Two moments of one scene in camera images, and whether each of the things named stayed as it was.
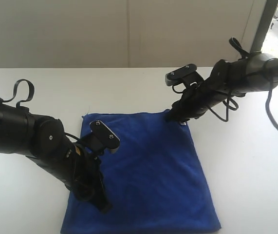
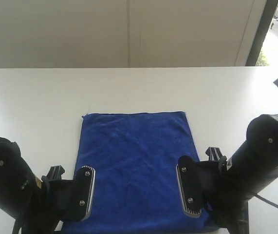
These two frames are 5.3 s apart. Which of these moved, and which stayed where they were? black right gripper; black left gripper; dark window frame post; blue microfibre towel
Moved: black right gripper; black left gripper
Stayed: dark window frame post; blue microfibre towel
